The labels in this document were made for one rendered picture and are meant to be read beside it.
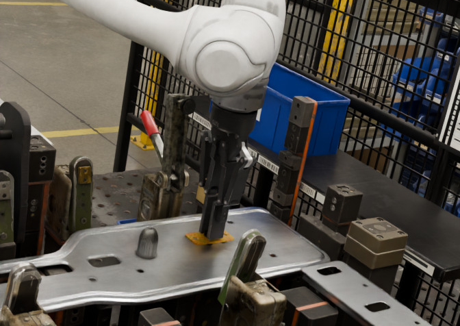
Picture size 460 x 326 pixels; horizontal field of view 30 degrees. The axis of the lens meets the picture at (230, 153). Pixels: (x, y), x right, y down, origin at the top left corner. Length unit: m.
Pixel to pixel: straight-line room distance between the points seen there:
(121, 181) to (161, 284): 1.11
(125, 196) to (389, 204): 0.86
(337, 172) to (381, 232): 0.35
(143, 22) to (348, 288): 0.56
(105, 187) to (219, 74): 1.28
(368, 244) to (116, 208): 0.92
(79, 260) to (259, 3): 0.49
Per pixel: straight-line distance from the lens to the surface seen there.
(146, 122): 1.62
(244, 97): 1.35
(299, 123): 1.71
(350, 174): 1.86
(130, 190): 2.39
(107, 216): 2.23
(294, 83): 2.06
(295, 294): 1.44
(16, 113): 1.43
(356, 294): 1.44
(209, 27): 1.16
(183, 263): 1.42
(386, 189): 1.83
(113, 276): 1.35
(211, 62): 1.14
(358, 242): 1.55
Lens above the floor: 1.67
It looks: 20 degrees down
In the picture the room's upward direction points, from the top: 11 degrees clockwise
